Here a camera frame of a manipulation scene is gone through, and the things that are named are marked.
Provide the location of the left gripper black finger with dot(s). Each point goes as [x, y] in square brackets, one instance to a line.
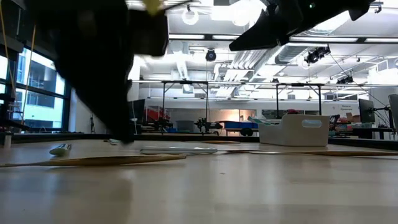
[115, 109]

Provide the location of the red equipment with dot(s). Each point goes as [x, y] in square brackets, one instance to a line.
[155, 113]

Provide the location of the grey storage bin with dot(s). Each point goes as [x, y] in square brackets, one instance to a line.
[185, 126]

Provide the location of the black metal rig frame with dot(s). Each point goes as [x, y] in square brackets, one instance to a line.
[185, 82]
[298, 84]

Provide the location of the background black robot arm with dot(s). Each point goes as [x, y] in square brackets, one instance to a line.
[205, 126]
[161, 124]

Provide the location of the large black-framed window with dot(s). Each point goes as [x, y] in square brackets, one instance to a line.
[40, 109]

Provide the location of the blue storage bins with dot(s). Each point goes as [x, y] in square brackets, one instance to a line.
[239, 125]

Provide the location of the black hanging dome camera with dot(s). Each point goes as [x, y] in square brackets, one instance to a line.
[211, 55]

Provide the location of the black ceiling device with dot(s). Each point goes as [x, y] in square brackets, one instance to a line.
[315, 56]
[345, 80]

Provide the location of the long ceiling light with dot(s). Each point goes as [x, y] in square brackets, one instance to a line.
[326, 40]
[382, 40]
[186, 36]

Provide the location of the white frame post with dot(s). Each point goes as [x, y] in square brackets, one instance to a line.
[7, 140]

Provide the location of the black aluminium table frame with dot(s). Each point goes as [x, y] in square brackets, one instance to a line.
[46, 137]

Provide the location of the yellow tape tag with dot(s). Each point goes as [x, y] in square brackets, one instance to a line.
[152, 6]

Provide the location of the wooden knife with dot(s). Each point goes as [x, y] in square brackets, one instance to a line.
[342, 153]

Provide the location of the black wheel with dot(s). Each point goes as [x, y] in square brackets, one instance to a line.
[246, 132]

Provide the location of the black monitor on arm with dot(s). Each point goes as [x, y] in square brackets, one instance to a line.
[366, 110]

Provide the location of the dark flat monitor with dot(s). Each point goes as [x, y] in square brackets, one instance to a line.
[138, 110]

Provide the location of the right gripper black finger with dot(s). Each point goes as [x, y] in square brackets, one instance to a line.
[264, 34]

